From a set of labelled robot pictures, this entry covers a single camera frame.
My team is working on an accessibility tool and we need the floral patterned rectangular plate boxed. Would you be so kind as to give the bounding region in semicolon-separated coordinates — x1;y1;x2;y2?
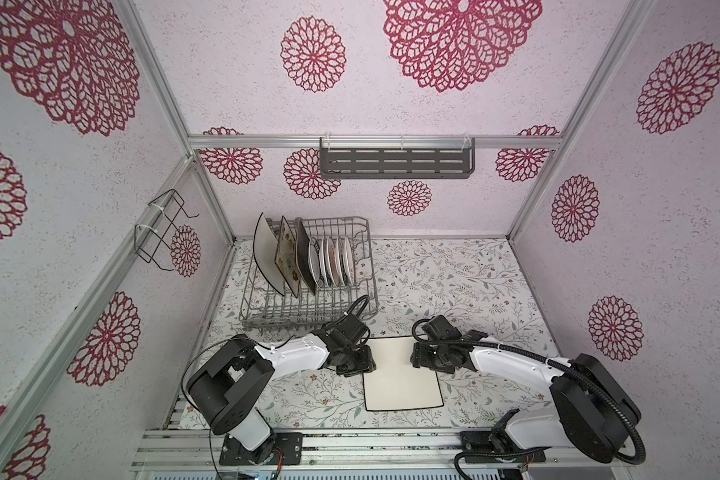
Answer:
275;216;301;297

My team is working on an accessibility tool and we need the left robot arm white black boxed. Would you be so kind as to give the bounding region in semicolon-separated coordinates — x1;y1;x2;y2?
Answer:
182;313;375;463

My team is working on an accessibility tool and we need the grey wire dish rack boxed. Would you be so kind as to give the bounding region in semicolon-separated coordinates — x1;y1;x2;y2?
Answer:
239;216;378;329

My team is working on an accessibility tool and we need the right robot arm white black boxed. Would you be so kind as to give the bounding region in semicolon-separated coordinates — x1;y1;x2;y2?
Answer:
411;315;647;465

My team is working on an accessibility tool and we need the black wire wall holder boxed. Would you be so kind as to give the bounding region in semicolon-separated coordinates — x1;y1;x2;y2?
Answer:
132;189;202;278

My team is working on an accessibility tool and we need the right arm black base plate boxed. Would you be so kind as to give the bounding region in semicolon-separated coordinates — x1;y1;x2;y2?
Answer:
455;430;546;464

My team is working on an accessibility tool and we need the white round plate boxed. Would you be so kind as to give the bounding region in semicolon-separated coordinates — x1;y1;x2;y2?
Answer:
308;237;322;288
340;237;356;286
328;238;344;287
319;238;332;287

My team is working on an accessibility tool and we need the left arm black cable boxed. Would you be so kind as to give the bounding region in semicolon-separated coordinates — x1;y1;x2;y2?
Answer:
344;294;372;349

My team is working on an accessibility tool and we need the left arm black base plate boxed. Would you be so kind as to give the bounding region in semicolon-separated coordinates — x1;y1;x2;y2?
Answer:
219;432;304;466

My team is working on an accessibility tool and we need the aluminium mounting rail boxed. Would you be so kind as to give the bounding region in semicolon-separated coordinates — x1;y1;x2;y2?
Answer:
130;392;583;475

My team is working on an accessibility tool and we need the grey slotted wall shelf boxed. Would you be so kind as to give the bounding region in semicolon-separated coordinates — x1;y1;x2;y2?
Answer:
318;138;475;180

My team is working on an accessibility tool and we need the white square plate black rim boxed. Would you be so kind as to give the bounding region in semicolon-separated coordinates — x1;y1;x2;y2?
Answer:
363;336;444;412

